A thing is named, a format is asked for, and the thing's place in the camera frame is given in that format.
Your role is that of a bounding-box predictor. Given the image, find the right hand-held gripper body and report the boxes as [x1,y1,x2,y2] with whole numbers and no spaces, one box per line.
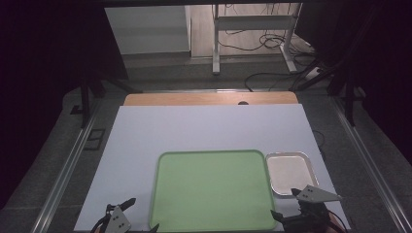
[282,184,343,233]

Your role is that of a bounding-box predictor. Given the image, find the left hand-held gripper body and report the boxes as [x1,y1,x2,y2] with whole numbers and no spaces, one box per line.
[90,203,132,233]

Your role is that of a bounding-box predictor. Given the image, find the person's right hand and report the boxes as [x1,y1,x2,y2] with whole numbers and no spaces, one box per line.
[325,219,340,233]

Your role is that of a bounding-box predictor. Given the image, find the small metal tray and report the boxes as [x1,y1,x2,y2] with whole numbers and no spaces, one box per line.
[264,150,320,198]

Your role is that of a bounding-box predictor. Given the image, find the green plastic tray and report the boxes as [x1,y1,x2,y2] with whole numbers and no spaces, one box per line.
[148,149,277,233]

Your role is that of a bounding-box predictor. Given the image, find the black floor plate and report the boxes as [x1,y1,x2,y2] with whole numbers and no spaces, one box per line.
[83,128,107,151]

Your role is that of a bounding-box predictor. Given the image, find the white table mat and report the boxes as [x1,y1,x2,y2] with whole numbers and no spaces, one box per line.
[73,103,352,232]

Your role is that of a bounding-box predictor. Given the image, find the black stand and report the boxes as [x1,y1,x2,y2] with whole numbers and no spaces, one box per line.
[291,6,383,127]
[79,61,144,129]

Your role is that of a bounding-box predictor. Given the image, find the white power strip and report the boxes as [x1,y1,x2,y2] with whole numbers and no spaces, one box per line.
[304,66,324,81]

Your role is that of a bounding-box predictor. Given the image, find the white panel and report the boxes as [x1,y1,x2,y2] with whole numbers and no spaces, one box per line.
[104,5,192,56]

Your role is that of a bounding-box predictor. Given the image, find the aluminium floor rail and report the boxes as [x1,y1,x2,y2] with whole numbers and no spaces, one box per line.
[29,96,102,233]
[329,96,412,233]

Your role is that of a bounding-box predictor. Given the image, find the black floor cables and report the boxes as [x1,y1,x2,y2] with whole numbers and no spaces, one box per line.
[217,3,325,93]

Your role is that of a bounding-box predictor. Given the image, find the white desk frame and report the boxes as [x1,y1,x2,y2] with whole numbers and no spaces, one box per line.
[211,3,303,75]

